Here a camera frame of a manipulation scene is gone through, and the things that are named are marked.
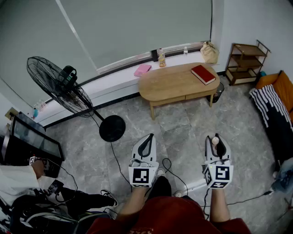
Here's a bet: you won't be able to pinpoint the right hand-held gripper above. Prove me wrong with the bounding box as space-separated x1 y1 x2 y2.
201 133 234 189

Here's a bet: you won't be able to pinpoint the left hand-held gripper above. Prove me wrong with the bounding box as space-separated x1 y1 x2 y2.
128 133 160 188

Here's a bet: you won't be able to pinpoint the person's right forearm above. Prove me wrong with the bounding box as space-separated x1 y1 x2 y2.
209 187 231 223

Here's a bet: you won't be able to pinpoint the person's left forearm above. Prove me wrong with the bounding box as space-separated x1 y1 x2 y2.
115 186 147 221

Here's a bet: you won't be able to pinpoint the wooden coffee table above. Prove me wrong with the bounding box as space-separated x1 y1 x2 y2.
138 62 221 121

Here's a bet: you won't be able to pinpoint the black standing fan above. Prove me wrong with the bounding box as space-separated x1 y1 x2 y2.
27 56 126 143

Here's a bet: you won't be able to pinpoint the person's black trousers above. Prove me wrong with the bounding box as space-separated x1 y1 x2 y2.
146 175 172 203

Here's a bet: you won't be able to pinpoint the black white striped blanket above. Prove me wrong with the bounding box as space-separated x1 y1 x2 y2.
249 84 293 165

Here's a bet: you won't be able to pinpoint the person's red shirt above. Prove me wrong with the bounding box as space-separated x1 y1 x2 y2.
87 196 252 234

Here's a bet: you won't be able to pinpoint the blue denim garment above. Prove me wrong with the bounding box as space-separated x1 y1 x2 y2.
271 157 293 194

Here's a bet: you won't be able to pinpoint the red book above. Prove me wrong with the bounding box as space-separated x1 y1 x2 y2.
191 64 217 85

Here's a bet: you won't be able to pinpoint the pink book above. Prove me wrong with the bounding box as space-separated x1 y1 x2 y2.
133 64 152 78

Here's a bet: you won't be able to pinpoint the yellow label drink bottle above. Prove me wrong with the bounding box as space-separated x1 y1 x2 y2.
157 48 167 68

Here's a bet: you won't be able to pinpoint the wooden shelf rack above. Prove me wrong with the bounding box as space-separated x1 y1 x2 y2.
225 40 271 86

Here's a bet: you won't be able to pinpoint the orange sofa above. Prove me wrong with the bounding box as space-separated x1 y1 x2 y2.
255 70 293 125

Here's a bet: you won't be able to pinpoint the beige bag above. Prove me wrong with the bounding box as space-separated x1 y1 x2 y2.
200 41 220 64

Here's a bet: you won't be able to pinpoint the black glass cabinet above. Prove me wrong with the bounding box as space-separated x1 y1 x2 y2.
0 112 65 179

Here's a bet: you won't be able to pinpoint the black backpack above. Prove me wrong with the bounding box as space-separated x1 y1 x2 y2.
9 194 113 234

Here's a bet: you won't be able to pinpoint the black fan cable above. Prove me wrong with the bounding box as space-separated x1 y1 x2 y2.
91 115 133 187

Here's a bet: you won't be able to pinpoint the looped black cable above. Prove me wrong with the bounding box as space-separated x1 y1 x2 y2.
162 158 189 195

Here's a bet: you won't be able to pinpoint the black wire waste bin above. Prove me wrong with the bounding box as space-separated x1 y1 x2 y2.
206 81 225 103

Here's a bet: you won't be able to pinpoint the black cable with plug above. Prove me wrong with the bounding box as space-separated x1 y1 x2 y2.
203 191 273 220

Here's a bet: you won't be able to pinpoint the black blind pull cord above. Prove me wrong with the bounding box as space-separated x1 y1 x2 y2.
209 0 214 43

